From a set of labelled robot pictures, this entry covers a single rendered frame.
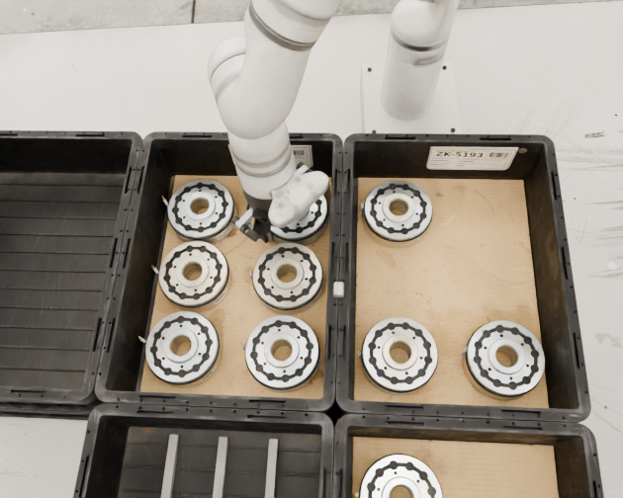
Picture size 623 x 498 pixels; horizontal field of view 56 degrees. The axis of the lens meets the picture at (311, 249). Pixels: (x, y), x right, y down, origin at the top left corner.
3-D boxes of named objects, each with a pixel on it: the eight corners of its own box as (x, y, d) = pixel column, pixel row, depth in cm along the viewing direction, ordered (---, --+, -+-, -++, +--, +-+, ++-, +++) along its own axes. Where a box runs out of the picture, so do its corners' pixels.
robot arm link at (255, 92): (216, 147, 58) (275, 42, 48) (196, 82, 62) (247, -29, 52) (276, 152, 62) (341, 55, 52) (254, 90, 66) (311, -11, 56)
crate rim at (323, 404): (148, 139, 90) (143, 130, 87) (343, 141, 87) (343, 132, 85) (98, 404, 74) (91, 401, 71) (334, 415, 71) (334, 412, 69)
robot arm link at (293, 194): (281, 232, 72) (275, 209, 66) (222, 178, 76) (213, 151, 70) (332, 187, 74) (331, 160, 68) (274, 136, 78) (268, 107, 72)
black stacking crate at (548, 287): (345, 175, 96) (344, 135, 86) (528, 178, 94) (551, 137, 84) (337, 423, 80) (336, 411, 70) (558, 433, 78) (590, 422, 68)
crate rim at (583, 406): (343, 141, 87) (343, 132, 85) (548, 143, 85) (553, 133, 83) (335, 415, 71) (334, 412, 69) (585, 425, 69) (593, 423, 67)
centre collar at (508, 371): (488, 336, 79) (489, 335, 78) (525, 342, 78) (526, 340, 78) (486, 372, 77) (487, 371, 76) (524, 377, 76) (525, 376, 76)
